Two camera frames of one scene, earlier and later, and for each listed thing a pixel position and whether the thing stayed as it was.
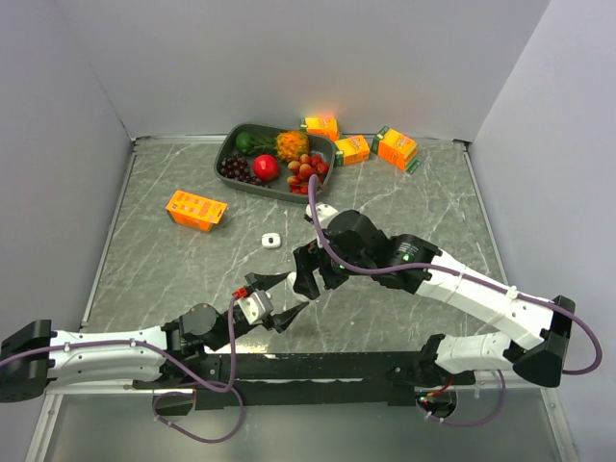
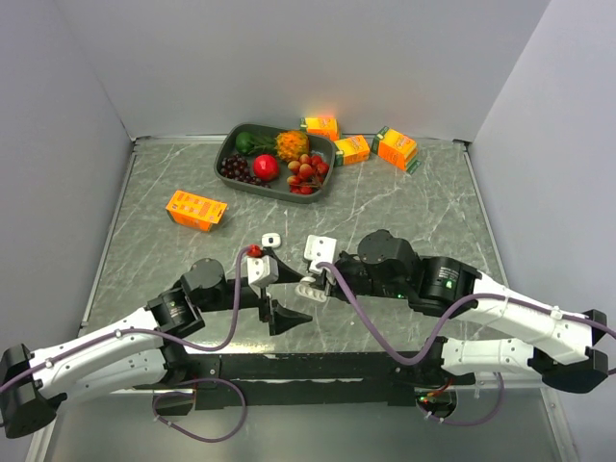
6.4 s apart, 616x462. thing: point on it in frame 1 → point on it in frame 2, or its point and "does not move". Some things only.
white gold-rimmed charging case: [270, 240] does not move
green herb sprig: [261, 144] does not move
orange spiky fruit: [291, 144] does not move
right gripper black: [317, 249] → [336, 290]
